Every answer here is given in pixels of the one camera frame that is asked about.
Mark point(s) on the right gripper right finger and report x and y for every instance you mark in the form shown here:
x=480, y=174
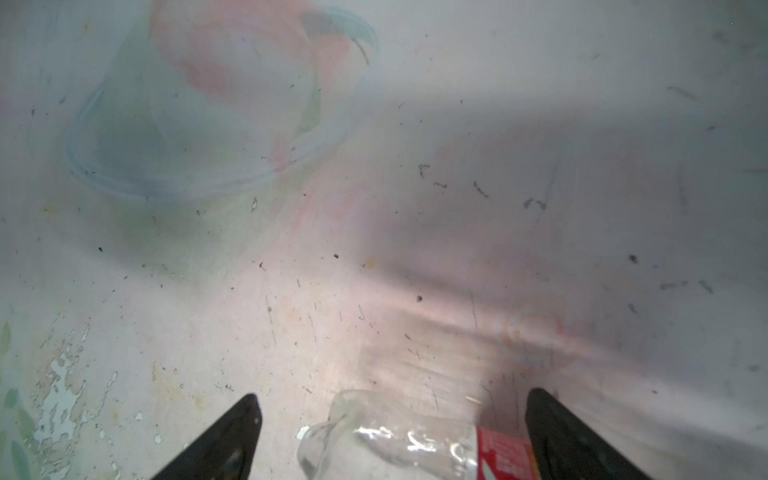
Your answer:
x=564, y=447

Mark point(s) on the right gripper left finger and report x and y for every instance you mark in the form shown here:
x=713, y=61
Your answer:
x=225, y=450

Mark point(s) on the clear bottle red label yellow cap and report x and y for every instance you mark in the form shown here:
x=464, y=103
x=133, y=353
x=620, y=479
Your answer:
x=370, y=436

